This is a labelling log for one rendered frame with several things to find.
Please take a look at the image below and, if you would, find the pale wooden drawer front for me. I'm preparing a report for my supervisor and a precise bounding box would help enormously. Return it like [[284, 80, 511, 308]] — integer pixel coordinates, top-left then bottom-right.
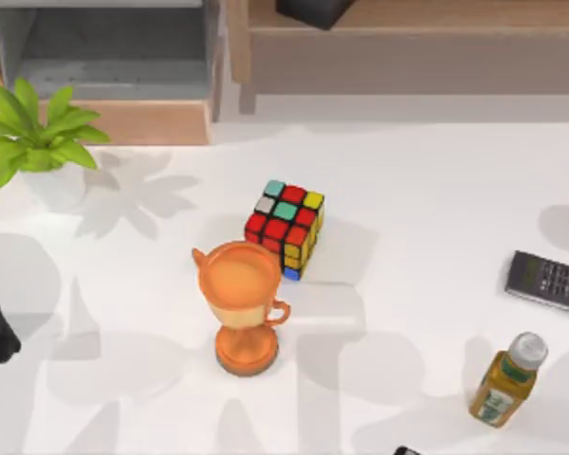
[[36, 99, 212, 146]]

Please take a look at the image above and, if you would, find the black box on shelf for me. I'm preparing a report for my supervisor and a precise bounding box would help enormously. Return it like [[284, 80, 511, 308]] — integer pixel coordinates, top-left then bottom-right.
[[275, 0, 358, 31]]

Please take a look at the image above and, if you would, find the multicoloured puzzle cube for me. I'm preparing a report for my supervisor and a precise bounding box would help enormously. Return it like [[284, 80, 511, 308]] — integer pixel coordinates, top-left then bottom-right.
[[244, 179, 326, 282]]

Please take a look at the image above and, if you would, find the wooden open shelf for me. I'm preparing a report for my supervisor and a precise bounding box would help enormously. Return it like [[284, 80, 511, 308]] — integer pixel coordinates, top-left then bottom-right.
[[226, 0, 569, 116]]

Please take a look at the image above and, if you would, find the yellow bottle with white cap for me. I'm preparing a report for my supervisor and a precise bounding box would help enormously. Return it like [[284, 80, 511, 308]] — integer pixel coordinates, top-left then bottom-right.
[[468, 332, 549, 429]]

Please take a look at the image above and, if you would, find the green plant in white pot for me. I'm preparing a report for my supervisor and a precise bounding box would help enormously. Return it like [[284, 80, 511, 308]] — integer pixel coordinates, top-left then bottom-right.
[[0, 76, 112, 213]]

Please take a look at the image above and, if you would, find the orange trophy cup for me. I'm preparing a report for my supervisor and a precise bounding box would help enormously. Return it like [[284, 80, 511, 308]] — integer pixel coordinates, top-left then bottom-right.
[[191, 240, 292, 379]]

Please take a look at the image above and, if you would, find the black calculator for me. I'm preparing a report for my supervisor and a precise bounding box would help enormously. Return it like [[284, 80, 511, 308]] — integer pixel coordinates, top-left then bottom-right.
[[504, 249, 569, 318]]

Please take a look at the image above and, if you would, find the pulled-out wooden drawer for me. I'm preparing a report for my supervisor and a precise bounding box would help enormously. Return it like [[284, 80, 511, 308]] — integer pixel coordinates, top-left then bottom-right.
[[0, 0, 225, 146]]

